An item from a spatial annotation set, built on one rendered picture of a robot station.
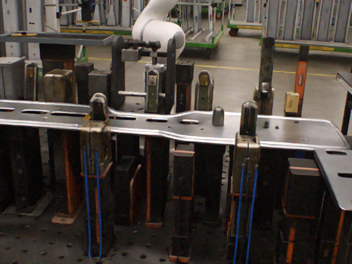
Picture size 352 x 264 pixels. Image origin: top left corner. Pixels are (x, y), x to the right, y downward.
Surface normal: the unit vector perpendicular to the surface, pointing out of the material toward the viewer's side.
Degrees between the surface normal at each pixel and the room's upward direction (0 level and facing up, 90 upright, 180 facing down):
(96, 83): 90
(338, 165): 0
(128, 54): 90
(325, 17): 86
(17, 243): 0
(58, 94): 90
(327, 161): 0
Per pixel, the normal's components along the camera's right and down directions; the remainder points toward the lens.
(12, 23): -0.04, 0.29
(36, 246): 0.04, -0.94
